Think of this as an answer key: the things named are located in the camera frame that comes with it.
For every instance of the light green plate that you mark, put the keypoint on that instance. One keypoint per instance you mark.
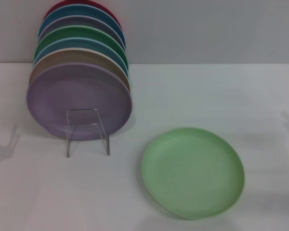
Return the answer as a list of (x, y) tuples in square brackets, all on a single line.
[(192, 173)]

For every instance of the lilac plate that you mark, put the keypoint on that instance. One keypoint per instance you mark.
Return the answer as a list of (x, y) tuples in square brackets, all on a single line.
[(62, 96)]

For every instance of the tan plate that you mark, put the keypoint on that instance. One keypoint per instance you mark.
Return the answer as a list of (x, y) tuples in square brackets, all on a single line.
[(69, 56)]

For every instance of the teal plate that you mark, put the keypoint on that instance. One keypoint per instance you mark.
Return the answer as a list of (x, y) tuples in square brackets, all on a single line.
[(72, 43)]

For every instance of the dark green plate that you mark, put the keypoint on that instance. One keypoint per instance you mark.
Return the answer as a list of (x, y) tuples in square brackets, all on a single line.
[(69, 32)]

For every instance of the grey purple plate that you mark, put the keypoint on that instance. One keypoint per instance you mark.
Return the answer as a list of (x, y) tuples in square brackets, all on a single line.
[(72, 21)]

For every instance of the blue plate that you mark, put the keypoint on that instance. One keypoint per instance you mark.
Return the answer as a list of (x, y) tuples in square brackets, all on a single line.
[(72, 11)]

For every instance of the red plate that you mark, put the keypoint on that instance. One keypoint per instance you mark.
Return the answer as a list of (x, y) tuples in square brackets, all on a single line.
[(52, 7)]

